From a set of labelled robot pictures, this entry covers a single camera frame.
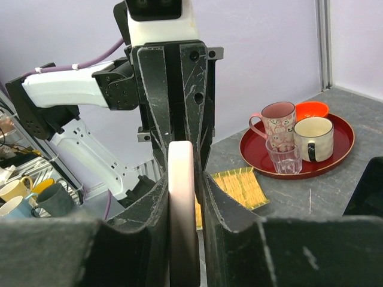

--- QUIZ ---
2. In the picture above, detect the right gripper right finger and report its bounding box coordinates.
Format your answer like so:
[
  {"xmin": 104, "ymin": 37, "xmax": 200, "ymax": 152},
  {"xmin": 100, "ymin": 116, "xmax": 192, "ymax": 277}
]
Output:
[{"xmin": 199, "ymin": 172, "xmax": 382, "ymax": 286}]

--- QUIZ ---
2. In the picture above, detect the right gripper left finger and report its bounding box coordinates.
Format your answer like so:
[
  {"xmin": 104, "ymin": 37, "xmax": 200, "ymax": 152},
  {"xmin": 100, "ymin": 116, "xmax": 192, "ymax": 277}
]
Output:
[{"xmin": 1, "ymin": 175, "xmax": 168, "ymax": 286}]

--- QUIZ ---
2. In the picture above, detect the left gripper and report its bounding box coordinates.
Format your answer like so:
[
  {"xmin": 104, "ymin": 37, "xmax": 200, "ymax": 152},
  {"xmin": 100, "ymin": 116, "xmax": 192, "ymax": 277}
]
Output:
[{"xmin": 130, "ymin": 40, "xmax": 223, "ymax": 172}]

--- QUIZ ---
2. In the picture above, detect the pink case smartphone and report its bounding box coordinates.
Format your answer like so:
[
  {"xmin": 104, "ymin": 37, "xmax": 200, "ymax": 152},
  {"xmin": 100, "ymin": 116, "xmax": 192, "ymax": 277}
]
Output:
[{"xmin": 168, "ymin": 141, "xmax": 200, "ymax": 286}]

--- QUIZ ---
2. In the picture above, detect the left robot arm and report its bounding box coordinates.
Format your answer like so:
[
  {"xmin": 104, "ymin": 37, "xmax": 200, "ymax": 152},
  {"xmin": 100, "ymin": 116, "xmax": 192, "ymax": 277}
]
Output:
[{"xmin": 6, "ymin": 40, "xmax": 224, "ymax": 200}]

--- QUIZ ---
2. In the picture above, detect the woven bamboo tray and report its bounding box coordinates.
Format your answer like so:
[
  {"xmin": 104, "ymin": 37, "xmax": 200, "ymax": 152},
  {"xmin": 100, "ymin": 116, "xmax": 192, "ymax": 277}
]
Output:
[{"xmin": 194, "ymin": 166, "xmax": 271, "ymax": 231}]

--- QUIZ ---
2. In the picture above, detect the dark grey mug outside cell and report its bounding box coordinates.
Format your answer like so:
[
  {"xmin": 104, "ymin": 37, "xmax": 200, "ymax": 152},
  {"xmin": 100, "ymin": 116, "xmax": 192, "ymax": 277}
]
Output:
[{"xmin": 31, "ymin": 183, "xmax": 75, "ymax": 218}]

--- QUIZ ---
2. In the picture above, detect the red round tray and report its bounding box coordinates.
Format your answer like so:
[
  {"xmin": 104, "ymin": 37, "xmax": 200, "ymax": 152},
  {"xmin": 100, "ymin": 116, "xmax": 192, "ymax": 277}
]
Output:
[{"xmin": 239, "ymin": 112, "xmax": 356, "ymax": 181}]

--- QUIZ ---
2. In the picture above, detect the clear glass tumbler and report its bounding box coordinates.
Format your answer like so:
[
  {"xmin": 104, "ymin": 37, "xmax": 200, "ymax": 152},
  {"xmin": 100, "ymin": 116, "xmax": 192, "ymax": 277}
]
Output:
[{"xmin": 265, "ymin": 138, "xmax": 303, "ymax": 175}]

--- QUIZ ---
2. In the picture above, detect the blue mug outside cell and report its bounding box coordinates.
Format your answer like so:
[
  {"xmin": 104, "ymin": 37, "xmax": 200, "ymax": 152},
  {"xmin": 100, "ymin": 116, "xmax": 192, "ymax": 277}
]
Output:
[{"xmin": 0, "ymin": 193, "xmax": 37, "ymax": 219}]

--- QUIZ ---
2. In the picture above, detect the pink mug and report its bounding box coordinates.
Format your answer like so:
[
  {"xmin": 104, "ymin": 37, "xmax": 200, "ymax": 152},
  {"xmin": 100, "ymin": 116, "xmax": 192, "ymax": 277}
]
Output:
[{"xmin": 248, "ymin": 102, "xmax": 296, "ymax": 152}]

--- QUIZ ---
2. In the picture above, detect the yellow mug outside cell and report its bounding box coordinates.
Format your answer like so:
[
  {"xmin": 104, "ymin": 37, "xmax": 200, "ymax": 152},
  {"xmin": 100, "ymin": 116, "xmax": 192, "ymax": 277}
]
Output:
[{"xmin": 0, "ymin": 176, "xmax": 34, "ymax": 202}]

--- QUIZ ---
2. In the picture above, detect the beige mug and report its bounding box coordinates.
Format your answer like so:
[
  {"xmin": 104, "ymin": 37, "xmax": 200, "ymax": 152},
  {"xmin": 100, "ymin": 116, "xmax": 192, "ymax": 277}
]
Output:
[{"xmin": 294, "ymin": 117, "xmax": 335, "ymax": 163}]

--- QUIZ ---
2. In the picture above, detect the orange bowl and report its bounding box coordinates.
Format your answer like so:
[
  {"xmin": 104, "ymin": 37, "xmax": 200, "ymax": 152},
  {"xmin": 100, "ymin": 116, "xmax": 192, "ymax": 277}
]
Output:
[{"xmin": 296, "ymin": 101, "xmax": 330, "ymax": 121}]

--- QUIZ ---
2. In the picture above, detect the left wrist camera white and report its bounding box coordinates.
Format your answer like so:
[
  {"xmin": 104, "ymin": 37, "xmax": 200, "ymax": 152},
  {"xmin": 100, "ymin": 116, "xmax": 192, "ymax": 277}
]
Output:
[{"xmin": 113, "ymin": 1, "xmax": 200, "ymax": 47}]

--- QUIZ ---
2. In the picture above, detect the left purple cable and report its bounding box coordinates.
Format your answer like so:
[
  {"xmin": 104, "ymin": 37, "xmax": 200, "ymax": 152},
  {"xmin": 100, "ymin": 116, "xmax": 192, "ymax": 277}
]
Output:
[{"xmin": 23, "ymin": 37, "xmax": 126, "ymax": 221}]

